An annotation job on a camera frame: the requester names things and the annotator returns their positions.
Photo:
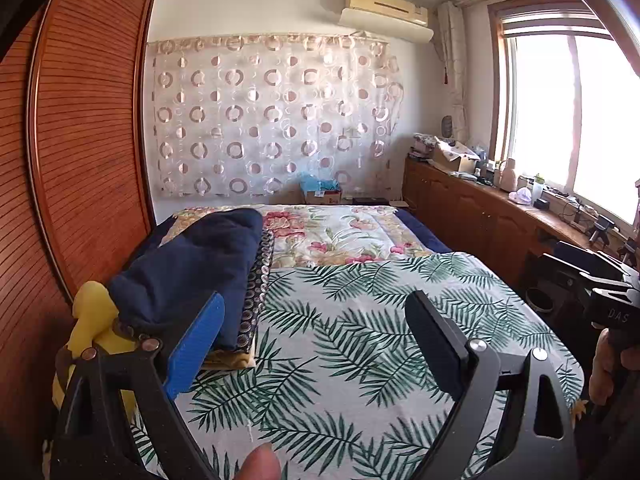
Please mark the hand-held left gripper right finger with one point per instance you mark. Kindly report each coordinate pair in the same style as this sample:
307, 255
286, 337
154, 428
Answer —
435, 340

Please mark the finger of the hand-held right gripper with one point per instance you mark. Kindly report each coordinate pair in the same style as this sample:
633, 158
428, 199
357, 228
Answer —
595, 260
560, 275

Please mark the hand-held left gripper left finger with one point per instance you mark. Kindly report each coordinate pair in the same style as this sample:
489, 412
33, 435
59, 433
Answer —
195, 345

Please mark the navy blue printed t-shirt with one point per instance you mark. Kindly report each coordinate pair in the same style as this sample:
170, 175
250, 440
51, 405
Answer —
190, 265

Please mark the person's right hand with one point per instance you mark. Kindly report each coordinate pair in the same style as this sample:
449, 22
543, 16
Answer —
602, 375

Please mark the person's left hand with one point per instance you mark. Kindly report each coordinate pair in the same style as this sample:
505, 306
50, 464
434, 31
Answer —
260, 465

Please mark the grey waste bin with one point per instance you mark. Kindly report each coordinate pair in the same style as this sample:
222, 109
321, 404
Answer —
540, 302

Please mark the small black tripod device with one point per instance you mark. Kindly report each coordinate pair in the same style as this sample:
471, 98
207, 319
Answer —
602, 225
631, 247

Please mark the folded yellow cloth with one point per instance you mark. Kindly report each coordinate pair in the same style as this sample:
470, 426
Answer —
230, 360

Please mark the black circle-patterned cloth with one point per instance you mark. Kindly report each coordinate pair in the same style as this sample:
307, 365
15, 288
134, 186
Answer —
257, 290

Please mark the white cap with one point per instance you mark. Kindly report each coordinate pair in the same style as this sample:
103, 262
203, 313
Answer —
521, 196

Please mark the clear bottle with green cap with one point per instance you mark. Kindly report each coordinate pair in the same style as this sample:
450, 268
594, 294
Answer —
537, 187

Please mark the navy blue blanket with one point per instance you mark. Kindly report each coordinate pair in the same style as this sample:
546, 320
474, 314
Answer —
425, 232

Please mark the yellow plush toy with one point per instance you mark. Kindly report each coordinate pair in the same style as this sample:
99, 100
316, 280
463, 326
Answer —
92, 310

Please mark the white bottle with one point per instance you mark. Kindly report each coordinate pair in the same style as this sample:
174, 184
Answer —
509, 175

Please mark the wooden cabinet counter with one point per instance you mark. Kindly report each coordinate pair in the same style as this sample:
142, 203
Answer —
465, 210

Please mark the floral quilt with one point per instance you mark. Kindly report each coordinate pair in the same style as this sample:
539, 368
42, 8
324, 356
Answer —
340, 230

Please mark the open cardboard box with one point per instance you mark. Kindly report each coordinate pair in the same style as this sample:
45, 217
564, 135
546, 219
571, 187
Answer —
457, 160

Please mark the wooden framed window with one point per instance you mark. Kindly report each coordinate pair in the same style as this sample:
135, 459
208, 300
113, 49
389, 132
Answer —
545, 110

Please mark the cardboard box with blue bag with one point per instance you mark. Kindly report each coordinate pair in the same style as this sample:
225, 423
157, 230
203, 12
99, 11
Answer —
322, 195

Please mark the floral storage box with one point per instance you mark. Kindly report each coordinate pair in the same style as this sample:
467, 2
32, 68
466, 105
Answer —
422, 142

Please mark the wooden louvred wardrobe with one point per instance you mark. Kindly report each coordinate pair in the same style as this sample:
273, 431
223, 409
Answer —
95, 135

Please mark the sheer circle-patterned curtain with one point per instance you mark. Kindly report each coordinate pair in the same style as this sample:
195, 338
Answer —
275, 120

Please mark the pale patterned window curtain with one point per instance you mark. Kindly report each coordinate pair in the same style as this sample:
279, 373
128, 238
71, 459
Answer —
452, 60

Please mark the cream air conditioner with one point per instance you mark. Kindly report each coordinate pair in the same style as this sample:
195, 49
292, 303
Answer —
385, 2

